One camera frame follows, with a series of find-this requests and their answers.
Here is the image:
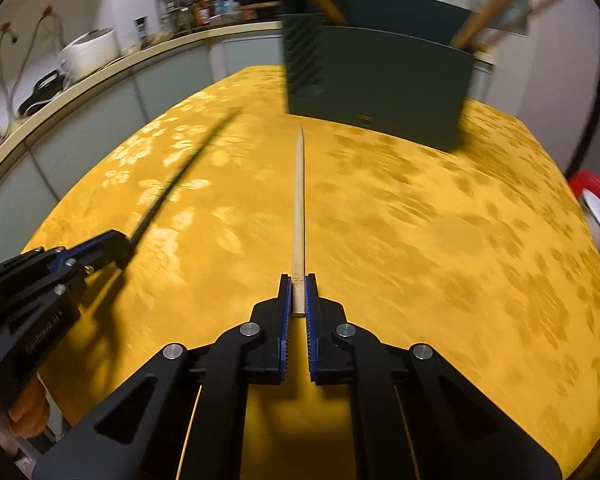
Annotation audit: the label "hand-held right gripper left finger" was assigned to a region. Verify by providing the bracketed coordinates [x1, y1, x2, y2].
[32, 274, 292, 480]

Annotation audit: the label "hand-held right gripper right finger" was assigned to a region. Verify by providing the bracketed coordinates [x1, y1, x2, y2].
[305, 274, 563, 480]

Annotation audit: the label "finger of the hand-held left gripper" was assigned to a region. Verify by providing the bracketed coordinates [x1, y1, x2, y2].
[47, 230, 123, 266]
[72, 236, 133, 273]

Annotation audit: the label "thin black chopstick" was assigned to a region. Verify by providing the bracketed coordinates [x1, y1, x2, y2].
[129, 109, 244, 242]

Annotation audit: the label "dark green utensil holder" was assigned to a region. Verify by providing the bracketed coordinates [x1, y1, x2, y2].
[279, 0, 477, 154]

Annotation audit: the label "person's left hand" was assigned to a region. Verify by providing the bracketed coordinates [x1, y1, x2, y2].
[7, 387, 48, 436]

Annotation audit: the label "yellow floral tablecloth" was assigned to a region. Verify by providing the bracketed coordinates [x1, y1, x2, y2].
[22, 65, 600, 480]

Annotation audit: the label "pale green lower cabinets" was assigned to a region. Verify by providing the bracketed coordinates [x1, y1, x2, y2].
[0, 35, 287, 261]

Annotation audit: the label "black countertop appliance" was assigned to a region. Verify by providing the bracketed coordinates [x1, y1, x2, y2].
[18, 70, 69, 118]

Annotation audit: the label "beige kitchen countertop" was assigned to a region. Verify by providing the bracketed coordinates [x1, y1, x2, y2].
[0, 19, 284, 183]

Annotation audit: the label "white rice cooker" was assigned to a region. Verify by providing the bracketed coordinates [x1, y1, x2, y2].
[60, 28, 119, 82]

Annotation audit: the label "red plastic chair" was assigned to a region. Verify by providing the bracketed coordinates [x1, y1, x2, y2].
[567, 170, 600, 262]

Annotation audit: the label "light brown chopstick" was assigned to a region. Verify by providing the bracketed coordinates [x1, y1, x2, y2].
[449, 0, 532, 52]

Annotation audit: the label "black power cable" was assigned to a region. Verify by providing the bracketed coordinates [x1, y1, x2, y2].
[0, 6, 57, 111]

